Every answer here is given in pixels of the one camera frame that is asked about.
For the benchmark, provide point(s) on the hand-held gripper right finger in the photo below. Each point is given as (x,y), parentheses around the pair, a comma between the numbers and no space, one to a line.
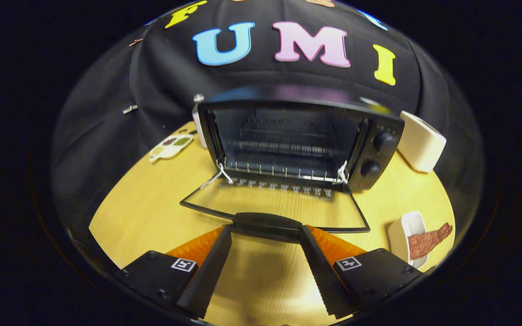
(322,271)

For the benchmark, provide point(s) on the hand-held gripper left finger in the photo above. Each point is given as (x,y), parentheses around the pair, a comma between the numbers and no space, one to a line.
(209,271)

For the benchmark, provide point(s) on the brown meat piece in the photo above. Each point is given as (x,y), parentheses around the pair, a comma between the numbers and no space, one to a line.
(426,242)

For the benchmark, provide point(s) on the black toaster oven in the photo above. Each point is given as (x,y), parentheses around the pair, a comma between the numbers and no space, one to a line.
(379,158)

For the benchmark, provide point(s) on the white toaster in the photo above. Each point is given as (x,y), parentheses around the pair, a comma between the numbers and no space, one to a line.
(419,142)

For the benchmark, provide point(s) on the white ribbed tray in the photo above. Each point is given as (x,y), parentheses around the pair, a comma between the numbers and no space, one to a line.
(399,235)

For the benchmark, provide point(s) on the white divided dish with beans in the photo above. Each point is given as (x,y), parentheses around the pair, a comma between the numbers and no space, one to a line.
(170,147)

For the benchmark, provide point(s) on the clear plastic bottle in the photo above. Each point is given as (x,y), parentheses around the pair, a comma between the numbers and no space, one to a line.
(197,122)

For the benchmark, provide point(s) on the black backdrop cloth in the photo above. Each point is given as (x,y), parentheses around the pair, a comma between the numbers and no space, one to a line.
(107,136)

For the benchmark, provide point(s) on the white cloth clip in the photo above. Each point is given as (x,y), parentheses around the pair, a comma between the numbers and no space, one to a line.
(130,109)

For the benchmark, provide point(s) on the copper cloth clip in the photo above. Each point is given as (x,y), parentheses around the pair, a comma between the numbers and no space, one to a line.
(136,42)

